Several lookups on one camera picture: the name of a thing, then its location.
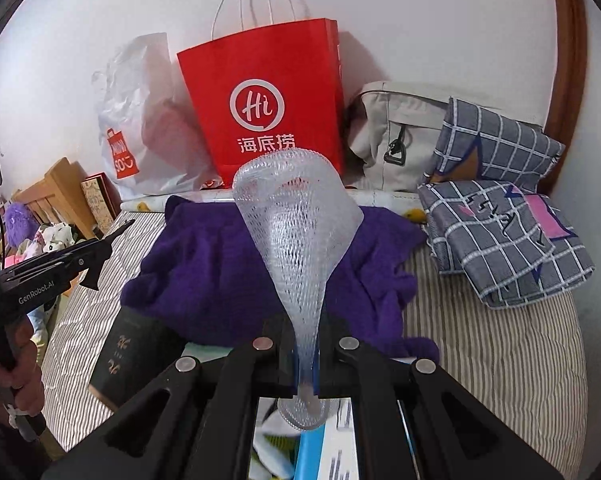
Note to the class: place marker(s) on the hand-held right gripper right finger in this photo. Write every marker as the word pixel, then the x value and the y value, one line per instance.
pixel 331 366

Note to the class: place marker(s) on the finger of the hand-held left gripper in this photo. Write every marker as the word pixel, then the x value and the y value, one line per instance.
pixel 98 252

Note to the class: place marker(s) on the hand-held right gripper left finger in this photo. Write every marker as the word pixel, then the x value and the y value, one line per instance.
pixel 280 366

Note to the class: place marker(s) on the white foam fruit net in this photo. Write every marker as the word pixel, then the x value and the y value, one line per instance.
pixel 295 220

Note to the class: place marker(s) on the person's left hand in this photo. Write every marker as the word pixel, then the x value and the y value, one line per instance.
pixel 29 360

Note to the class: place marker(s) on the pile of printed clothes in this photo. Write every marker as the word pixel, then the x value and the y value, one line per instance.
pixel 55 235

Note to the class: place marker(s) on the floral rolled mat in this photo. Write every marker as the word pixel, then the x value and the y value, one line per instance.
pixel 145 205

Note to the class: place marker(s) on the purple plush toy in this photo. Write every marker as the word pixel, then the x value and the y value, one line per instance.
pixel 18 222

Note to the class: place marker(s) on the wooden bed headboard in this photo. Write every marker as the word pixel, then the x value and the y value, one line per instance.
pixel 65 185

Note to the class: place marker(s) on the light blue white box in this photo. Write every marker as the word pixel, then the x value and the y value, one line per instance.
pixel 325 455

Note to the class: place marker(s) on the dark hardcover book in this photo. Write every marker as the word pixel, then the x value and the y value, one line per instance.
pixel 130 355

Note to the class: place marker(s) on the purple knitted sweater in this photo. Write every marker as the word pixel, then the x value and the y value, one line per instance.
pixel 205 270

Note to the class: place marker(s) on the white plastic shopping bag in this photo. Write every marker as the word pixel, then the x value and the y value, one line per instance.
pixel 125 110

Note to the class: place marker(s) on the striped bed quilt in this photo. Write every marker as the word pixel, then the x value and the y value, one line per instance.
pixel 480 360

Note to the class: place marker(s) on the grey plaid fabric bag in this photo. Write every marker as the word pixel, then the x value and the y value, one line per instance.
pixel 500 250

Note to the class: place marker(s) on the red paper bag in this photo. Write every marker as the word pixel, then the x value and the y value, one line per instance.
pixel 260 70

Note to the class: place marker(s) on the beige canvas bag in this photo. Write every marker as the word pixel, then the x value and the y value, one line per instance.
pixel 380 125

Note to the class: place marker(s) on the grey plaid pillow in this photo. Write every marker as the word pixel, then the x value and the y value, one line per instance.
pixel 500 145

